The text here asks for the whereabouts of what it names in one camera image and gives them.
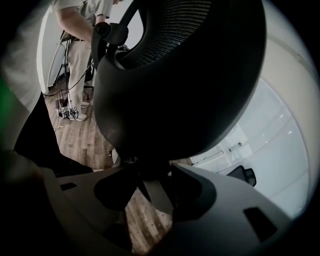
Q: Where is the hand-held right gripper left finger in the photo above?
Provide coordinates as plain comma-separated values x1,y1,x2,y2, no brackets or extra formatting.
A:
2,149,144,256

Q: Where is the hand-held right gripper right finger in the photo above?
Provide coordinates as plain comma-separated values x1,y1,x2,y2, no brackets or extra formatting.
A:
139,162,294,256

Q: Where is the black office chair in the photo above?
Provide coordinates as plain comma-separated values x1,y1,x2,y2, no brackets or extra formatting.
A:
90,0,267,216

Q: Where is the black mesh chair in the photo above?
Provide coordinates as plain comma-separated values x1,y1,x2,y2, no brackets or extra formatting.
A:
226,164,258,188

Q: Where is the white desk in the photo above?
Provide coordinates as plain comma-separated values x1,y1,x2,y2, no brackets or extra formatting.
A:
47,41,68,87

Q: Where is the person's black trouser leg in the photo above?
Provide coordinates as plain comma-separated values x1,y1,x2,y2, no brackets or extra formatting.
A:
13,91,94,178

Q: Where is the power strip with plugs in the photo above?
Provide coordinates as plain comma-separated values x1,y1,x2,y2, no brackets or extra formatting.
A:
55,98,79,120

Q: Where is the white cabinet with metal handles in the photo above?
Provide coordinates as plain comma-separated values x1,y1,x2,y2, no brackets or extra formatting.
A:
191,122,253,173

